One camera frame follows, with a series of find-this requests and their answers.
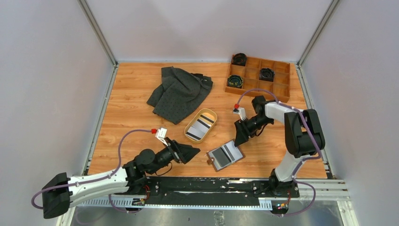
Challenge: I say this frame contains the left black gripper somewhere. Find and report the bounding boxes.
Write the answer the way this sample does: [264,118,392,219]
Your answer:
[149,137,200,175]

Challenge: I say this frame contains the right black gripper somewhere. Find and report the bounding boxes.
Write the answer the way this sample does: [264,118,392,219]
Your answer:
[235,115,273,147]

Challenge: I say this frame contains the brown leather card holder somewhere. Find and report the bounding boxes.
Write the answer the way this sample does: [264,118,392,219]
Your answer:
[206,139,245,172]

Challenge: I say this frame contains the black credit card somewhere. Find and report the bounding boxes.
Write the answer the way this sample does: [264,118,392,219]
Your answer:
[212,147,231,168]

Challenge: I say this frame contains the oval wooden card tray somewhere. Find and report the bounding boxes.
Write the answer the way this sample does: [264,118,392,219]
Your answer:
[184,108,218,144]

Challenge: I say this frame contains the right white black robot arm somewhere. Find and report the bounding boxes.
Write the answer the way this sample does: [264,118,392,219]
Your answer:
[233,96,325,197]

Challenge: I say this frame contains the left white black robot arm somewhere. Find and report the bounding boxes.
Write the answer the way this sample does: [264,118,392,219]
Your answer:
[42,138,200,219]

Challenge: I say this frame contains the white striped cards in tray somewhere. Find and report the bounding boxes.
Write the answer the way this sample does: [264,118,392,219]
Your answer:
[185,113,215,141]

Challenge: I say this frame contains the dark green coiled belt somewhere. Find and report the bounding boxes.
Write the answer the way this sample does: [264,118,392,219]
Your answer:
[227,74,243,89]

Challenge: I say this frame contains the wooden compartment tray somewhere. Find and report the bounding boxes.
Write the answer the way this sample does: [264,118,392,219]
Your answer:
[224,55,291,102]

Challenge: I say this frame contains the dark grey dotted cloth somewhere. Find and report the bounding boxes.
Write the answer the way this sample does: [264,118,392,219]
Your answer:
[147,66,213,125]

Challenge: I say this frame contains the black coiled belt middle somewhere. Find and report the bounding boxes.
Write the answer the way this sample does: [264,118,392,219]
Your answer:
[259,68,275,82]

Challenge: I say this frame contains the black coiled belt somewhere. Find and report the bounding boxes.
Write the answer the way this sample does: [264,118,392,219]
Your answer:
[259,68,275,82]
[231,53,247,66]

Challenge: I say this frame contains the black coiled belt top left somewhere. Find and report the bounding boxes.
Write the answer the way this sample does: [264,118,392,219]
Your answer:
[231,53,247,66]

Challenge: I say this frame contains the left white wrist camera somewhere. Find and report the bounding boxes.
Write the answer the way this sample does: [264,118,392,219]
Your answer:
[155,127,168,145]

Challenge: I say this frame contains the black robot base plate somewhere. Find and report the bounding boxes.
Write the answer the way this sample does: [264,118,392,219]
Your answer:
[113,176,301,207]

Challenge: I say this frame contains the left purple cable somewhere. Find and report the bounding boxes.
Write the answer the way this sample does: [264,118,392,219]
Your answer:
[31,128,157,215]

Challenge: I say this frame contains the aluminium frame rail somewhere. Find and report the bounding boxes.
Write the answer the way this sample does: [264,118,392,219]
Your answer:
[62,173,347,204]

